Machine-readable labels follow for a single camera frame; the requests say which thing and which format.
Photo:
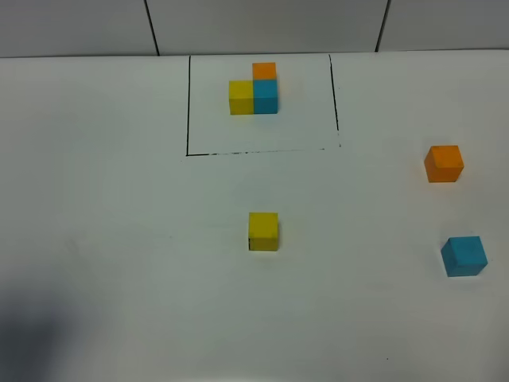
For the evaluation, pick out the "yellow wooden cube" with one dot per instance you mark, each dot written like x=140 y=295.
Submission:
x=263 y=231

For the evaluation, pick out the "orange wooden cube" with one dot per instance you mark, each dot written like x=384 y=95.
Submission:
x=443 y=164

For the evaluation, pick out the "blue wooden cube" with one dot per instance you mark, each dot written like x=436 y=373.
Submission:
x=463 y=256

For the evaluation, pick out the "template yellow cube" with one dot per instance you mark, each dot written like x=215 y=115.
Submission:
x=241 y=97

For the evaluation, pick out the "template blue cube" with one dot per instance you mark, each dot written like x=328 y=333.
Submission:
x=265 y=96

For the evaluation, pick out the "template orange cube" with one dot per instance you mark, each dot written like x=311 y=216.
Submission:
x=264 y=71

